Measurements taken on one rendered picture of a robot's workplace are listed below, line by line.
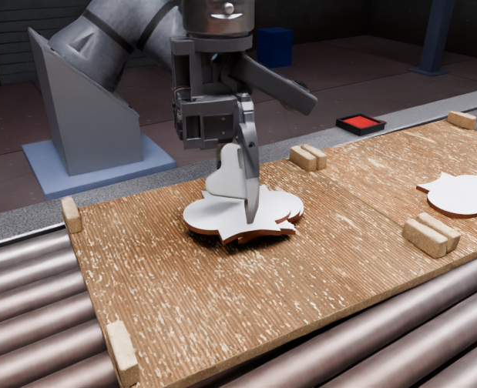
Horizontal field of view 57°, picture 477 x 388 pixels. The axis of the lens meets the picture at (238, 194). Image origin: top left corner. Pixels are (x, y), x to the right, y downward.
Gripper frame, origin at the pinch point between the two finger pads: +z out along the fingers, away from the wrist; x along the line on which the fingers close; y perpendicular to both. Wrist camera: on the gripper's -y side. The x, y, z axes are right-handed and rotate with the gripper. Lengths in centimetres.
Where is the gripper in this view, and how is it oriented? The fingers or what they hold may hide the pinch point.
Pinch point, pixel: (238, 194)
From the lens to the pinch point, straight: 57.3
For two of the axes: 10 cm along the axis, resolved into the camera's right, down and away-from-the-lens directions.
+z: 0.0, 8.7, 4.9
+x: 2.8, 4.8, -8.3
